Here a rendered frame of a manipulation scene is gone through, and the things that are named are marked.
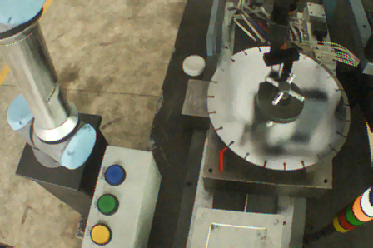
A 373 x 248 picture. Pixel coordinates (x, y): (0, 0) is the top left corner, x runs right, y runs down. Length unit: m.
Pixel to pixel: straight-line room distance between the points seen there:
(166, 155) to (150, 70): 1.21
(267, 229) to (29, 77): 0.54
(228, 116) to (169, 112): 0.29
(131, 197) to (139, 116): 1.19
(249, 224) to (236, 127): 0.20
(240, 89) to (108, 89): 1.38
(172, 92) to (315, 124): 0.46
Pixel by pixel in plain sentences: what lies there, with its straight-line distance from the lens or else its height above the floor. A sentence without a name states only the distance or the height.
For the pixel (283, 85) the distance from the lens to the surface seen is 0.67.
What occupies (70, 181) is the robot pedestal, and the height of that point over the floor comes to 0.75.
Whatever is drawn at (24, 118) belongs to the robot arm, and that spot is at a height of 0.98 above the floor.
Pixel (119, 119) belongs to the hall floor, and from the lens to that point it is 1.86.
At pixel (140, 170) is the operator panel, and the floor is 0.90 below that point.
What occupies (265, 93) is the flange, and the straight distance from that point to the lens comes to 0.70.
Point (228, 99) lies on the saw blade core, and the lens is 0.70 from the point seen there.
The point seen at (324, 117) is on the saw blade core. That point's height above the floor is 0.95.
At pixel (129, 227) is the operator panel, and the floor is 0.90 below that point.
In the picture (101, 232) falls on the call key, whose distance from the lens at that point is 0.67.
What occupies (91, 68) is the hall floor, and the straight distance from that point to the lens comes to 2.17.
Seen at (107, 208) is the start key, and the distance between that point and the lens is 0.67.
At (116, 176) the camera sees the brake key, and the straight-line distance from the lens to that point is 0.69.
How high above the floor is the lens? 1.53
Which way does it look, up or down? 60 degrees down
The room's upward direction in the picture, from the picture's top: 9 degrees counter-clockwise
